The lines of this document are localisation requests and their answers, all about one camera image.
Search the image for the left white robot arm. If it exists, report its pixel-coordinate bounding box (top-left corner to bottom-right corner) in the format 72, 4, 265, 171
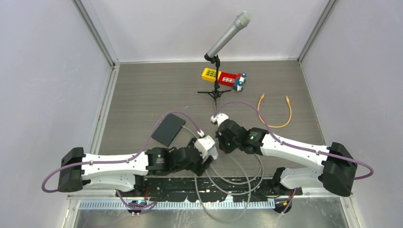
57, 146, 218, 197

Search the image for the grey handheld microphone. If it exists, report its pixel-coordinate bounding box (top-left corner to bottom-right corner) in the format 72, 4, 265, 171
204, 11, 251, 63

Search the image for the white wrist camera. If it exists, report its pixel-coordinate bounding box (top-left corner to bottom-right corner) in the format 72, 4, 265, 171
194, 135, 219, 161
210, 113, 229, 127

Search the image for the colourful toy block vehicle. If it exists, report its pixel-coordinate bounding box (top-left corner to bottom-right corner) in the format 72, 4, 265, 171
201, 68, 247, 92

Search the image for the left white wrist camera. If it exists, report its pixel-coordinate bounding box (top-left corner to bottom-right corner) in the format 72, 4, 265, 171
194, 135, 219, 161

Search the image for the slotted cable duct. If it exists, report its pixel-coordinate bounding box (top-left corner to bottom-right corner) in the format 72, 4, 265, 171
78, 199, 275, 210

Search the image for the yellow ethernet patch cable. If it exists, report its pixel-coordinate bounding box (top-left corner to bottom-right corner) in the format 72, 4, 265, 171
257, 94, 292, 129

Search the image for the grey ethernet cable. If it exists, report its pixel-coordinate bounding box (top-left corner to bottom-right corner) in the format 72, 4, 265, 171
182, 124, 265, 223

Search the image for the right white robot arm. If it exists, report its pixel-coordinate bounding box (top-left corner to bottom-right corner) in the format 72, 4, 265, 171
216, 119, 357, 197

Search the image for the black microphone tripod stand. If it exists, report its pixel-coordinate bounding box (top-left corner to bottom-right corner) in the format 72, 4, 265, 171
197, 53, 231, 110

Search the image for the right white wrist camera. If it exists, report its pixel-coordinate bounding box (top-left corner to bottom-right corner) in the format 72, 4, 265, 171
210, 113, 229, 127

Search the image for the black network switch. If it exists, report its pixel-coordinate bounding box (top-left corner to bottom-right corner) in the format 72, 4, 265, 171
152, 114, 186, 147

